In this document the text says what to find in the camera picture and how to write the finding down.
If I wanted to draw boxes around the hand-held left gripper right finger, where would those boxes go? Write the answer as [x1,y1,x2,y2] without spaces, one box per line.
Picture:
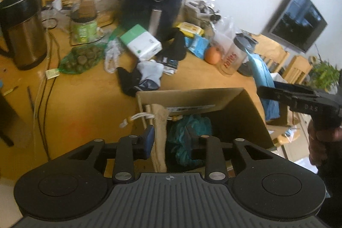
[186,127,282,183]

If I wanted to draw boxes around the yellow wipes pack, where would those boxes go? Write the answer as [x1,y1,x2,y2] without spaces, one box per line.
[177,22,204,38]

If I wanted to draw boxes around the green labelled jar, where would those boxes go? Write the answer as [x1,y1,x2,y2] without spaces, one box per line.
[70,18,98,46]

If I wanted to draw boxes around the person's right forearm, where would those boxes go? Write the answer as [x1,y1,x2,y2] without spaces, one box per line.
[317,162,342,228]

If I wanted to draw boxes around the potted green plant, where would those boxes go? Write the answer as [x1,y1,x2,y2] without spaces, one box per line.
[309,59,342,93]

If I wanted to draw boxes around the green white tissue pack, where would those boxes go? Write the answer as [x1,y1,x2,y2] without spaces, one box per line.
[119,24,163,62]

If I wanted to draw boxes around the wall television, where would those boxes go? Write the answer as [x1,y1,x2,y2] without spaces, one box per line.
[262,0,329,54]

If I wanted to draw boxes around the white grey sock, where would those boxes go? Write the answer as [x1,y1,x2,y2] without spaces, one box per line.
[136,61,164,92]

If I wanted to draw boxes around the black bottle cup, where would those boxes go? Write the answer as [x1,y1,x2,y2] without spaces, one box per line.
[237,62,255,77]

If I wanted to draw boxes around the pile of metal utensils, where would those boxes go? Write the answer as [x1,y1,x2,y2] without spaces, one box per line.
[184,0,221,29]

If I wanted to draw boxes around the blue snack packet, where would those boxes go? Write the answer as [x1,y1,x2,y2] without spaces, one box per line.
[185,35,211,59]

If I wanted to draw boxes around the light blue cloth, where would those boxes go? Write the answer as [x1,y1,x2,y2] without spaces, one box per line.
[246,52,282,122]

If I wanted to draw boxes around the wooden chair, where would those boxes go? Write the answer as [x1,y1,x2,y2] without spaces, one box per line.
[251,34,290,70]
[282,55,313,85]

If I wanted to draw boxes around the burlap drawstring pouch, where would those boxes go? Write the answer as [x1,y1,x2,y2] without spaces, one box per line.
[119,103,185,173]

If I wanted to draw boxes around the black knit hat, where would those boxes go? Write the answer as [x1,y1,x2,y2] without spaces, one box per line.
[161,28,187,62]

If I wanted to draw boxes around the steel electric kettle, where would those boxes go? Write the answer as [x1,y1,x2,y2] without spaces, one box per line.
[0,0,49,71]

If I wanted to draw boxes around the small yellow stick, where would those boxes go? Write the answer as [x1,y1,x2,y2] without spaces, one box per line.
[2,85,19,96]

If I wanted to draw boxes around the black pen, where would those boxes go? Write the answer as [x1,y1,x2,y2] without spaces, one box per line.
[26,86,35,112]

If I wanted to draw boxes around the person's right hand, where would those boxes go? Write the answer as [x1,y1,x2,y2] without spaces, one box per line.
[307,121,342,168]

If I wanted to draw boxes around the clear shaker bottle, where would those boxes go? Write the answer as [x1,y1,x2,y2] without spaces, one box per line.
[220,33,259,77]

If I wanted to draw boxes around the blue bath pouf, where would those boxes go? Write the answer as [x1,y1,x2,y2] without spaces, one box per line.
[167,114,213,168]

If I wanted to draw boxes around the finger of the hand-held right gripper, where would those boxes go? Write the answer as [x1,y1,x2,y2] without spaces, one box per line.
[274,81,317,97]
[256,85,296,108]

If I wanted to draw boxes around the brown cardboard box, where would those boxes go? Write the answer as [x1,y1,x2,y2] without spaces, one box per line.
[136,88,276,173]

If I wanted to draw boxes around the brown lidded jar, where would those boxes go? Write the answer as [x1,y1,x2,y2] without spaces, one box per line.
[79,0,97,21]

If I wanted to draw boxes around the green net bag of pellets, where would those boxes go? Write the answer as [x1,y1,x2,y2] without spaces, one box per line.
[59,46,105,75]

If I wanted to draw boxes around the black cable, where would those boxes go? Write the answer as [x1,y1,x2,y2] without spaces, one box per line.
[37,18,59,162]

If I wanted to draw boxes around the orange apple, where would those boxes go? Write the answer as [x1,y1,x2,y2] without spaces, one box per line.
[204,46,223,65]

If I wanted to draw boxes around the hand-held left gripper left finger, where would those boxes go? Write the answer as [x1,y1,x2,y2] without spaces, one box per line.
[60,125,156,184]

